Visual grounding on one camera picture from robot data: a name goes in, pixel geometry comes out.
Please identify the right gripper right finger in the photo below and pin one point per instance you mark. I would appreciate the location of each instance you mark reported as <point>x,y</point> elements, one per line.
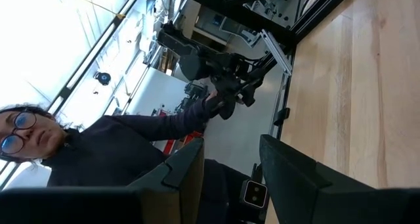
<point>295,184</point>

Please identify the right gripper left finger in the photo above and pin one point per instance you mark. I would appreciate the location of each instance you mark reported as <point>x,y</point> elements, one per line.
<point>177,184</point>

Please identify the black table edge clip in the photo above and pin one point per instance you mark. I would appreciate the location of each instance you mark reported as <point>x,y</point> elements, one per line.
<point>283,115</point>

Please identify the person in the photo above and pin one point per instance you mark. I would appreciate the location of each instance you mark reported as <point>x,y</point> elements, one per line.
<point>108,151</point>

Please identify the person's hand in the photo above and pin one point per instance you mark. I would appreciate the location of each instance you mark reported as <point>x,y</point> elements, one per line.
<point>213,99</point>

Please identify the black background robot rig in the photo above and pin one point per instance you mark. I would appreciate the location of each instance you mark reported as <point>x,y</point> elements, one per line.
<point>193,89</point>

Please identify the silver aluminium extrusion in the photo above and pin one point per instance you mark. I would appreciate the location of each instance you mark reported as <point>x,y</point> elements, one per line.
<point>277,51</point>

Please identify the person's glasses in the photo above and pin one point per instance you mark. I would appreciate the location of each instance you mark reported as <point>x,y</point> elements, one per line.
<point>16,132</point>

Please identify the silver mounting plate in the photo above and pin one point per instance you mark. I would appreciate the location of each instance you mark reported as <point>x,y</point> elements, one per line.
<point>282,10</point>

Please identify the small black camera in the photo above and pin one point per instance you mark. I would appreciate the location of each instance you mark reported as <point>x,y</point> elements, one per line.
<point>254,193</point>

